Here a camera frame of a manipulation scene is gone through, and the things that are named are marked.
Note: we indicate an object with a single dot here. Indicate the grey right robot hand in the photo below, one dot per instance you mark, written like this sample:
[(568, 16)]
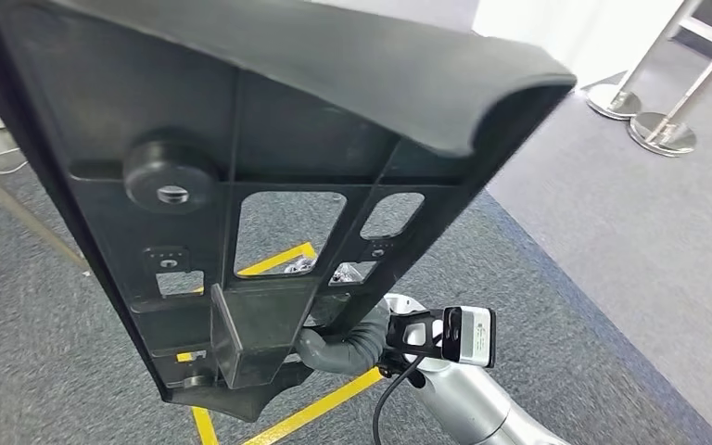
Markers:
[(319, 350)]

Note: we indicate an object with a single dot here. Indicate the black plastic plate bracket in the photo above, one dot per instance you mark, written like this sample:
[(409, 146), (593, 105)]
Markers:
[(116, 92)]

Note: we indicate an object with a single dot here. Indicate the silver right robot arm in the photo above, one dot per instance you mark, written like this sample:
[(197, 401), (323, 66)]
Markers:
[(466, 399)]

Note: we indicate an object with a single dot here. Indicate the yellow floor tape square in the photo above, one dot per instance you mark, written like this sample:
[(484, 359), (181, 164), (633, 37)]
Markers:
[(307, 411)]

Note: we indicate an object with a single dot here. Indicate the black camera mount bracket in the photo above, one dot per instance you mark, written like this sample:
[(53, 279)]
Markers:
[(393, 344)]

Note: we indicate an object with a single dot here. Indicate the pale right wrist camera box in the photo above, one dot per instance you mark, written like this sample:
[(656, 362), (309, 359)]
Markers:
[(476, 336)]

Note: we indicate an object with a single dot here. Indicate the chrome stanchion post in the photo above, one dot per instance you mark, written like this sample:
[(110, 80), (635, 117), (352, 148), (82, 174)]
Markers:
[(663, 135), (614, 101)]

